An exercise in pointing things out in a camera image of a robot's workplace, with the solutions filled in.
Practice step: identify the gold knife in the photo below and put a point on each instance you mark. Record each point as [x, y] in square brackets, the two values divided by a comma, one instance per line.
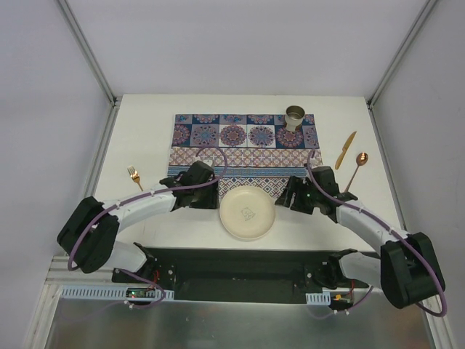
[344, 149]

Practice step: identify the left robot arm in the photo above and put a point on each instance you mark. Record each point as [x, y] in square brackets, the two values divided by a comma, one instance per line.
[89, 235]

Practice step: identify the metal cup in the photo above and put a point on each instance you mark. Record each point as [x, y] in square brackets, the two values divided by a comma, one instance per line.
[294, 117]

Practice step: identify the aluminium frame post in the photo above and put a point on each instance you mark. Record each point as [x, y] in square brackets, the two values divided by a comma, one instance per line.
[416, 27]
[87, 52]

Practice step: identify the copper spoon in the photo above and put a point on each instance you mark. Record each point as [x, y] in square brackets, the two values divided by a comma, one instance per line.
[361, 160]

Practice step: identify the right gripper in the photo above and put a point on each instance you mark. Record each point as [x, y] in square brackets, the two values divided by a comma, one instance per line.
[293, 194]

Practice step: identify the gold fork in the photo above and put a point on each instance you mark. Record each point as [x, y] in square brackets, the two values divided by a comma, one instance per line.
[135, 176]

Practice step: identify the cream plate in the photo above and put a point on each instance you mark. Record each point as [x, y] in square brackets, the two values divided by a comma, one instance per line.
[247, 212]

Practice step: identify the right aluminium frame post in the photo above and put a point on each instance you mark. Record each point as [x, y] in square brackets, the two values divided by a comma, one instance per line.
[416, 27]

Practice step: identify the patterned cloth placemat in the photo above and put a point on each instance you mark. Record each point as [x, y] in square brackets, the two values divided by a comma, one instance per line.
[248, 149]

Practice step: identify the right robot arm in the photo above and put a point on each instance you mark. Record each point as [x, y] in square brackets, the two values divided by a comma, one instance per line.
[405, 267]

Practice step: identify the left aluminium frame post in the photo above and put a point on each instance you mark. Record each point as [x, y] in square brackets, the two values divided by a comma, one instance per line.
[87, 52]

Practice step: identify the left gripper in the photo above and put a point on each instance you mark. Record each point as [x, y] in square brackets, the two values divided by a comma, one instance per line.
[209, 194]

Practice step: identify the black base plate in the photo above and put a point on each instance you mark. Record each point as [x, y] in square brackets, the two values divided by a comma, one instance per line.
[221, 275]

